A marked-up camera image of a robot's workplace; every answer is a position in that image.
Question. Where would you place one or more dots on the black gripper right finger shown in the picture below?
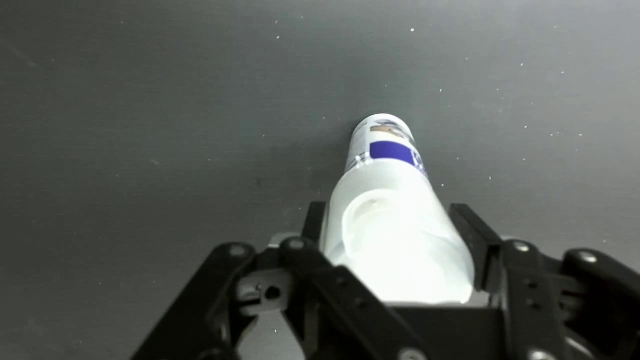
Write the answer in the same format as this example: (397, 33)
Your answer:
(547, 300)

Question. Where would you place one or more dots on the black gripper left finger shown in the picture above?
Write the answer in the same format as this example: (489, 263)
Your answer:
(332, 292)

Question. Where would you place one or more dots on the white blue spray can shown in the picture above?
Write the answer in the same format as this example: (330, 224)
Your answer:
(386, 143)

